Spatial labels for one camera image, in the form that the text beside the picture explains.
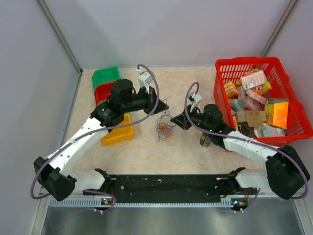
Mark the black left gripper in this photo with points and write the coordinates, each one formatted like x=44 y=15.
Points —
x=150 y=107

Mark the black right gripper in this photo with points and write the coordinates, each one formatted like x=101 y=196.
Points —
x=182 y=121

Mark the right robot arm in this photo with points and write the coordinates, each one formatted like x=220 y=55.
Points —
x=283 y=171

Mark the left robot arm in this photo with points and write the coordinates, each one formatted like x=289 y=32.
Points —
x=55 y=173

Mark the black drink can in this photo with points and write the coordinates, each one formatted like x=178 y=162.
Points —
x=205 y=140

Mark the yellow storage bin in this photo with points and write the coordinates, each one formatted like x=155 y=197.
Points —
x=118 y=135

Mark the far green storage bin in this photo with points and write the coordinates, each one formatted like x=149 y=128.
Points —
x=105 y=75

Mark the red storage bin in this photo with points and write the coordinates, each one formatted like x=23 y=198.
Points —
x=102 y=92

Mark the yellow Kamenoko sponge pack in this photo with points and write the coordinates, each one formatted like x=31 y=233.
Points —
x=235 y=123

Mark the orange sponge box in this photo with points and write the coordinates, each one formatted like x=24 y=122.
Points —
x=230 y=90

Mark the light blue sponge pack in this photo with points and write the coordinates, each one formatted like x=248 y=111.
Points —
x=234 y=105

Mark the brown cardboard sponge pack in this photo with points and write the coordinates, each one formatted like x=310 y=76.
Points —
x=252 y=118

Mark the red plastic shopping basket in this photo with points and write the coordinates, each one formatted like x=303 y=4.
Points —
x=298 y=124

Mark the white Kamenoko sponge pack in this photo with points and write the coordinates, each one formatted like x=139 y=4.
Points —
x=256 y=96

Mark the white pink sponge pack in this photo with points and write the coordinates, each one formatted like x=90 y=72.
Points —
x=253 y=80

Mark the yellow snack bag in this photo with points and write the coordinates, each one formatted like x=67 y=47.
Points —
x=264 y=87

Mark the yellow green sponge box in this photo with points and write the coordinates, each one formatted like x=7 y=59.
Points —
x=277 y=112

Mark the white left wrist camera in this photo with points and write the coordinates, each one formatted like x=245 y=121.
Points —
x=144 y=79

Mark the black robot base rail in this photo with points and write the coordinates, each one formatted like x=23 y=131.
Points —
x=172 y=188

